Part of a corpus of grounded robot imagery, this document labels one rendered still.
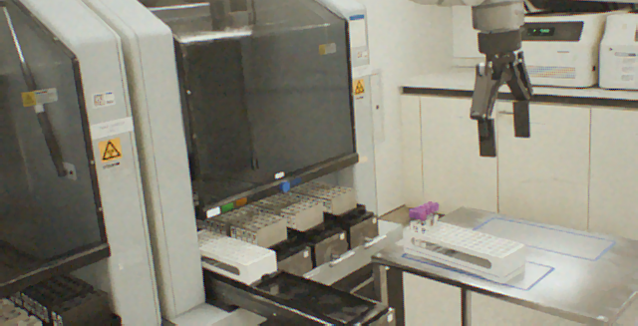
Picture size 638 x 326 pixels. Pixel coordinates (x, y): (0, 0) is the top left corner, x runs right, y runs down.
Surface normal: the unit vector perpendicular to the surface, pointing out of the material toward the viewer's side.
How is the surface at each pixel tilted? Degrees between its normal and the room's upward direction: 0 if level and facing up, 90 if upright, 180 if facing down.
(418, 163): 90
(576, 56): 90
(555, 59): 90
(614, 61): 90
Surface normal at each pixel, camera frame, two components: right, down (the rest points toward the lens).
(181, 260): 0.73, 0.11
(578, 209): -0.68, 0.22
